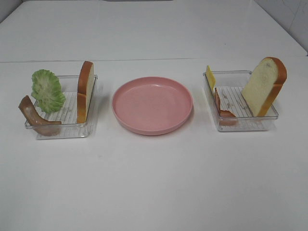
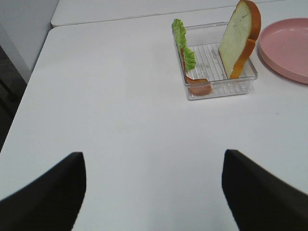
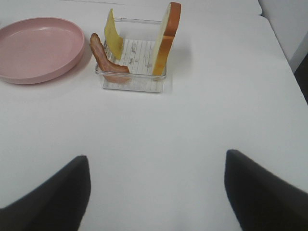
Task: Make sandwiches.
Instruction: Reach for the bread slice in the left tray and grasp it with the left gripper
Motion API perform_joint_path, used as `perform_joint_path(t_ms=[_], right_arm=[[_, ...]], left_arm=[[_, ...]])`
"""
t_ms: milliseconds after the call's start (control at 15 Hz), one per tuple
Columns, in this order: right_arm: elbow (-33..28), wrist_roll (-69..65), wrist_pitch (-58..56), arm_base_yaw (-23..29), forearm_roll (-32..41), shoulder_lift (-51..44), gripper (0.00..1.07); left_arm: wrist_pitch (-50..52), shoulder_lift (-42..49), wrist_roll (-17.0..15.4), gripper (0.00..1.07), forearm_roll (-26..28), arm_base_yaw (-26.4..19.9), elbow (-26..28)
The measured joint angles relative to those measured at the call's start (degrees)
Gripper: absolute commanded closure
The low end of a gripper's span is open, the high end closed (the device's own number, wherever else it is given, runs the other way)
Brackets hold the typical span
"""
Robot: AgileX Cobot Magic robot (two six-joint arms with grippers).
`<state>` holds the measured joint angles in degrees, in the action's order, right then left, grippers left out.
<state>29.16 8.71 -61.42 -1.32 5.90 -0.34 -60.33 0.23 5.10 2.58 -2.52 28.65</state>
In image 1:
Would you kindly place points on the bacon strip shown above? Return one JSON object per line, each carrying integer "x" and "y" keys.
{"x": 36, "y": 118}
{"x": 226, "y": 116}

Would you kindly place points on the yellow cheese slice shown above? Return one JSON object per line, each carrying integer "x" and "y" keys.
{"x": 210, "y": 78}

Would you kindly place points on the bread slice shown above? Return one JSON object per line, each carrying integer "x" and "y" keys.
{"x": 264, "y": 85}
{"x": 84, "y": 90}

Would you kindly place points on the green lettuce leaf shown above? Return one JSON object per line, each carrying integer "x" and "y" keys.
{"x": 47, "y": 90}

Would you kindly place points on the pink round plate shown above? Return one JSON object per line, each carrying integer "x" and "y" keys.
{"x": 152, "y": 105}

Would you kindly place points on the clear right plastic tray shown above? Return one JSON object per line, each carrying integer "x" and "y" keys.
{"x": 229, "y": 85}

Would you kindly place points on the clear plastic tray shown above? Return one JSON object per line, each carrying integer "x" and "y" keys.
{"x": 69, "y": 127}
{"x": 229, "y": 85}

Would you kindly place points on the clear left plastic tray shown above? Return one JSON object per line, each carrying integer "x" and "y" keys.
{"x": 69, "y": 127}

